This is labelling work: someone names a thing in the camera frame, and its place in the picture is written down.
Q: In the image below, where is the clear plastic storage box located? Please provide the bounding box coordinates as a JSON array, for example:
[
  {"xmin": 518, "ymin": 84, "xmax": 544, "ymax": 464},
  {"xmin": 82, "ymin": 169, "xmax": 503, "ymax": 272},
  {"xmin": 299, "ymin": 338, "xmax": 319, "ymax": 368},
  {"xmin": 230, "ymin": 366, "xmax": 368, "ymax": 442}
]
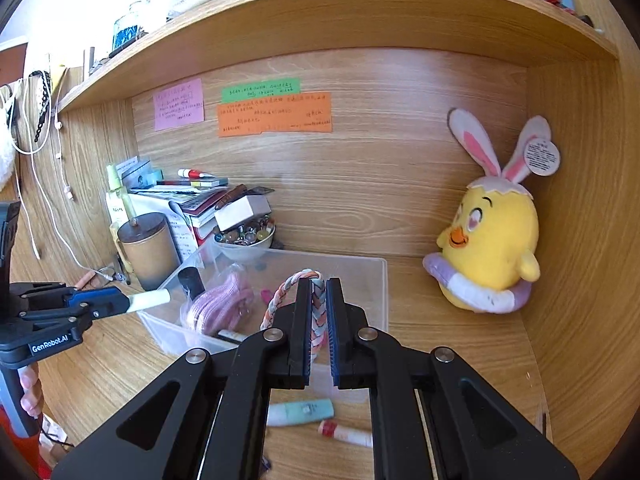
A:
[{"xmin": 136, "ymin": 242, "xmax": 390, "ymax": 406}]

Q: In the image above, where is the white bowl of beads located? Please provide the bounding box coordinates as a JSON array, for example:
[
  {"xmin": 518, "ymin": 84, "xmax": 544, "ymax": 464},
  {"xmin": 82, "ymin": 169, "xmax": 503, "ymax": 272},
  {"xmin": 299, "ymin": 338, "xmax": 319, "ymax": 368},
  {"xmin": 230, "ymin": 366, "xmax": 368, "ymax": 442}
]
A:
[{"xmin": 214, "ymin": 225, "xmax": 277, "ymax": 262}]

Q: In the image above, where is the stack of books and papers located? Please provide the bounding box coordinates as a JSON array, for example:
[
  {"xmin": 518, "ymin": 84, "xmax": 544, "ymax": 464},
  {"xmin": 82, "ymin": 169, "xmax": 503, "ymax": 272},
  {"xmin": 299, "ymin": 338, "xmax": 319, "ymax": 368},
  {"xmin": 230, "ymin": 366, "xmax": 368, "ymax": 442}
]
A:
[{"xmin": 107, "ymin": 157, "xmax": 273, "ymax": 261}]

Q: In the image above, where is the grey blue box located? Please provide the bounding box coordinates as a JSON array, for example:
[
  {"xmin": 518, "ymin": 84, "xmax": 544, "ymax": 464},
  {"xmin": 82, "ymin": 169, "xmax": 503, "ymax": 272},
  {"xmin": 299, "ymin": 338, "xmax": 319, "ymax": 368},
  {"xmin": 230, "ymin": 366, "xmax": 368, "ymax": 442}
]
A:
[{"xmin": 122, "ymin": 160, "xmax": 152, "ymax": 191}]

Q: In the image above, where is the red garment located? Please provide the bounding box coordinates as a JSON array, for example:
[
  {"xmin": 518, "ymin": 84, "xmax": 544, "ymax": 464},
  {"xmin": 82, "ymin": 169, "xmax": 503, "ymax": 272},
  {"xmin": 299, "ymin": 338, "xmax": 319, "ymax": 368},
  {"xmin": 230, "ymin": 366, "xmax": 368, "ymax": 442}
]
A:
[{"xmin": 0, "ymin": 407, "xmax": 51, "ymax": 480}]

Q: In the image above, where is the pink and white lip tube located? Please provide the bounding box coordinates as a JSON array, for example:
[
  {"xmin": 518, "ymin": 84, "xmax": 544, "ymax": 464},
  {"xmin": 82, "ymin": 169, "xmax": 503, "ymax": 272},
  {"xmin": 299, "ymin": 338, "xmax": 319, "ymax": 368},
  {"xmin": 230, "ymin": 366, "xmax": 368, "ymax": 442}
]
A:
[{"xmin": 318, "ymin": 421, "xmax": 375, "ymax": 448}]

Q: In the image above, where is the braided bracelet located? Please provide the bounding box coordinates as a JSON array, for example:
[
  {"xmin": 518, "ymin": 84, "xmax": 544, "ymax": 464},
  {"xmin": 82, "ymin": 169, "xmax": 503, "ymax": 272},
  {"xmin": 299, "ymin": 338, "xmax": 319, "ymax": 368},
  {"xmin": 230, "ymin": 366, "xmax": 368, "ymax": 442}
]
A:
[{"xmin": 260, "ymin": 269, "xmax": 331, "ymax": 361}]

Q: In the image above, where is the white charging cable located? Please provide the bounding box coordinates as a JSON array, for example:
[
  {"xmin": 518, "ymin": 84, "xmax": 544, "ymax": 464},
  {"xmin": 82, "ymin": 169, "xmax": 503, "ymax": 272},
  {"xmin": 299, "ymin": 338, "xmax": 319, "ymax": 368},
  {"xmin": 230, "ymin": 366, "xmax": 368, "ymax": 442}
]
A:
[
  {"xmin": 47, "ymin": 52, "xmax": 75, "ymax": 202},
  {"xmin": 12, "ymin": 75, "xmax": 51, "ymax": 258},
  {"xmin": 52, "ymin": 120, "xmax": 115, "ymax": 277}
]

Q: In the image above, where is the blue glass jar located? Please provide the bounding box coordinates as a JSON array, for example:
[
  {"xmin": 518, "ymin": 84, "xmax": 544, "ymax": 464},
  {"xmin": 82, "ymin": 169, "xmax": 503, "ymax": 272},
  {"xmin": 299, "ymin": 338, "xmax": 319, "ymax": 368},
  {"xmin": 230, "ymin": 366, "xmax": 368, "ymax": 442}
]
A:
[{"xmin": 112, "ymin": 0, "xmax": 151, "ymax": 51}]

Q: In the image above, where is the dark brown pen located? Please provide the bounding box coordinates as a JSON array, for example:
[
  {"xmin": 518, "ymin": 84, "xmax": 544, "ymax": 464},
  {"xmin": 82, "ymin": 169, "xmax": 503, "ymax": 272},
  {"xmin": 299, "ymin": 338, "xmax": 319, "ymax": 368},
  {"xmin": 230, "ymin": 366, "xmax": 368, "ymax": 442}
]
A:
[{"xmin": 215, "ymin": 185, "xmax": 248, "ymax": 211}]

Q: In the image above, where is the brown ceramic mug with lid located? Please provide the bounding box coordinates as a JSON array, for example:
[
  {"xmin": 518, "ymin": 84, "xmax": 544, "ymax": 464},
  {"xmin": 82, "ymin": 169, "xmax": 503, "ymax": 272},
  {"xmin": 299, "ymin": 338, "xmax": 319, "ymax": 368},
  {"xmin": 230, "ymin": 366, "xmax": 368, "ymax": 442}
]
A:
[{"xmin": 116, "ymin": 211, "xmax": 182, "ymax": 292}]

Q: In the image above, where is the yellow-green spray bottle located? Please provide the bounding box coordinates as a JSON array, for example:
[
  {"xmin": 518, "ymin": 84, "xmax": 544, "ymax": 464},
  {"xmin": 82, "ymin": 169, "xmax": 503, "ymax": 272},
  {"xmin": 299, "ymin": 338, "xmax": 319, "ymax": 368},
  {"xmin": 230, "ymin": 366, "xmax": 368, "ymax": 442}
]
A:
[{"xmin": 106, "ymin": 164, "xmax": 137, "ymax": 226}]

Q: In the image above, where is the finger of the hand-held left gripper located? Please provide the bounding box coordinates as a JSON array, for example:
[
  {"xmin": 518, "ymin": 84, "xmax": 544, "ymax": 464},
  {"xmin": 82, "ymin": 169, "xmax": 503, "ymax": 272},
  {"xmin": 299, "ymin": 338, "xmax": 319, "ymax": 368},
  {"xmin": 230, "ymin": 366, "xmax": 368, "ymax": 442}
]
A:
[
  {"xmin": 20, "ymin": 302, "xmax": 132, "ymax": 332},
  {"xmin": 10, "ymin": 282, "xmax": 128, "ymax": 307}
]

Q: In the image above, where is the pink paper note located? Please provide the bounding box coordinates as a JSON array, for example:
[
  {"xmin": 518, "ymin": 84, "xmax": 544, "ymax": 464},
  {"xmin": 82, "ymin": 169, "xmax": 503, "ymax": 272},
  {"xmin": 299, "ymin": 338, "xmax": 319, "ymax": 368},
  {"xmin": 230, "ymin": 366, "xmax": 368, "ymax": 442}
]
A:
[{"xmin": 153, "ymin": 78, "xmax": 205, "ymax": 132}]

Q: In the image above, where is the orange paper note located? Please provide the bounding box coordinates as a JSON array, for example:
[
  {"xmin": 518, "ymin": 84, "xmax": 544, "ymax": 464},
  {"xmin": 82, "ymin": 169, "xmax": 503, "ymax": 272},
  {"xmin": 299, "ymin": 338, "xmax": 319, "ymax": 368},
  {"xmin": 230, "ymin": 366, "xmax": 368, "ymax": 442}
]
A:
[{"xmin": 217, "ymin": 91, "xmax": 333, "ymax": 138}]

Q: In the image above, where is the pale long tube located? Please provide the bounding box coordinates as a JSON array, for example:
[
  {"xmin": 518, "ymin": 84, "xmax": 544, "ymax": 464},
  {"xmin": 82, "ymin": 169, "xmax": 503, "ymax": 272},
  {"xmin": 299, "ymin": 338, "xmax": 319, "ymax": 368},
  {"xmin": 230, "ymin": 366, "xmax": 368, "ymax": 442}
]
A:
[{"xmin": 129, "ymin": 289, "xmax": 170, "ymax": 314}]

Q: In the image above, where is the black hanging chain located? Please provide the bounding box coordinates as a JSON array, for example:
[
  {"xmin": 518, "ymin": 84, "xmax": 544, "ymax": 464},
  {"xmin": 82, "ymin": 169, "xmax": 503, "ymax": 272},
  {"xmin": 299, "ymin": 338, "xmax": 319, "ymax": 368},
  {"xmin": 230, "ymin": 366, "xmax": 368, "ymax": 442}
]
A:
[{"xmin": 27, "ymin": 70, "xmax": 53, "ymax": 131}]

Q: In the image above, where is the pink rope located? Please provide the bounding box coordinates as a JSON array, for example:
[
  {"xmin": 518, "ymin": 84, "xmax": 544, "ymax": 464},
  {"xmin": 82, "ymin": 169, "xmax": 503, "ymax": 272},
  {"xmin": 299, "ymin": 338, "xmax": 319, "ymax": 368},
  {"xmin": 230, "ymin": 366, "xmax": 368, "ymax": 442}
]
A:
[{"xmin": 180, "ymin": 272, "xmax": 256, "ymax": 333}]

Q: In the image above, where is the person's left hand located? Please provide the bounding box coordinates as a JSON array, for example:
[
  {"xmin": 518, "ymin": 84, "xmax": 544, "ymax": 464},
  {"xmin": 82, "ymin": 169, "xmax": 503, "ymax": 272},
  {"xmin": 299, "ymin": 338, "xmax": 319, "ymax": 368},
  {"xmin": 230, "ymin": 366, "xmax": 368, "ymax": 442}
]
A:
[{"xmin": 19, "ymin": 360, "xmax": 45, "ymax": 418}]

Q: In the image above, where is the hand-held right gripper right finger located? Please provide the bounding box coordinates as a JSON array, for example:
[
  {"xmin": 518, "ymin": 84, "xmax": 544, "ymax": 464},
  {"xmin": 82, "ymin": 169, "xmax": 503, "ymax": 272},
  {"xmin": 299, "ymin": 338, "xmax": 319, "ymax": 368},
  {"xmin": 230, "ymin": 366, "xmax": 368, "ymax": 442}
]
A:
[{"xmin": 327, "ymin": 277, "xmax": 581, "ymax": 480}]

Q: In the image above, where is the white fluffy bag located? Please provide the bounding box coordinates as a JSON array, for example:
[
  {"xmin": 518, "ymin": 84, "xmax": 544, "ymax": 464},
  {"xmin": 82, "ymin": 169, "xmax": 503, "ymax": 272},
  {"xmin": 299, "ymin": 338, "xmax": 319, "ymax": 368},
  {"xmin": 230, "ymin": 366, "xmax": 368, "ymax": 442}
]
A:
[{"xmin": 0, "ymin": 85, "xmax": 16, "ymax": 186}]

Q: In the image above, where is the wooden shelf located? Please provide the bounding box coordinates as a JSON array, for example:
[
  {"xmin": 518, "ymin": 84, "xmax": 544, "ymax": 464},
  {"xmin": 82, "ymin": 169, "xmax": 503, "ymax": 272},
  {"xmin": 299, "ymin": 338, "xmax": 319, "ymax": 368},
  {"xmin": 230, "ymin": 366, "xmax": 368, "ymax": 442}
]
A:
[{"xmin": 56, "ymin": 0, "xmax": 621, "ymax": 116}]

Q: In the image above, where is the small mint tube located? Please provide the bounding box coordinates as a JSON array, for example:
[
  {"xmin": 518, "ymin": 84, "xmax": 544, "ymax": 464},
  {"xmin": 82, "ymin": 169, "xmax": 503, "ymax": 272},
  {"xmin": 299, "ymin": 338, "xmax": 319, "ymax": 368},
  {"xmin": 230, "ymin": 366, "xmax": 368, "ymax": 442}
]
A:
[{"xmin": 266, "ymin": 399, "xmax": 335, "ymax": 427}]

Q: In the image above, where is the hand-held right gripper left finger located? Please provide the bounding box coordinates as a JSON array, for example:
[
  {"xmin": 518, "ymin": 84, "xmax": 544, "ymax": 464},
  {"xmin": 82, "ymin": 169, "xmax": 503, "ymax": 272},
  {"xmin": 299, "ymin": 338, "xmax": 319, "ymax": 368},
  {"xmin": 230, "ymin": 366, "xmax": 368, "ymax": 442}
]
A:
[{"xmin": 50, "ymin": 277, "xmax": 316, "ymax": 480}]

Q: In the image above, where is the small white box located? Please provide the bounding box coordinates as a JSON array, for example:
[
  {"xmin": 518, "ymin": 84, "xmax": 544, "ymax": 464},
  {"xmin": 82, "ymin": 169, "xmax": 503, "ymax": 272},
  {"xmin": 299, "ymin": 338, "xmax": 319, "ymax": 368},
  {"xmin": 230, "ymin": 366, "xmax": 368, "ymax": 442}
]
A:
[{"xmin": 215, "ymin": 195, "xmax": 272, "ymax": 233}]

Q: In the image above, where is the green paper note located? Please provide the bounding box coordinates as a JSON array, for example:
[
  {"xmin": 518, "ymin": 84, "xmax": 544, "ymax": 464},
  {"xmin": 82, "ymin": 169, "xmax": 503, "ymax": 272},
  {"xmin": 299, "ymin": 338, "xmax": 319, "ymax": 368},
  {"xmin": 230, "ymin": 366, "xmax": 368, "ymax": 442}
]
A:
[{"xmin": 221, "ymin": 78, "xmax": 302, "ymax": 103}]

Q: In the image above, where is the yellow chick plush toy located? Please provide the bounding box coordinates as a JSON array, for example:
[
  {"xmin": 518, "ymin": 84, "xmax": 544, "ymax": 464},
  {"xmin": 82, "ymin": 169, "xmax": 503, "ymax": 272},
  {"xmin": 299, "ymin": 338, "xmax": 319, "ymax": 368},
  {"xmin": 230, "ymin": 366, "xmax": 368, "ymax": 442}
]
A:
[{"xmin": 422, "ymin": 107, "xmax": 561, "ymax": 315}]

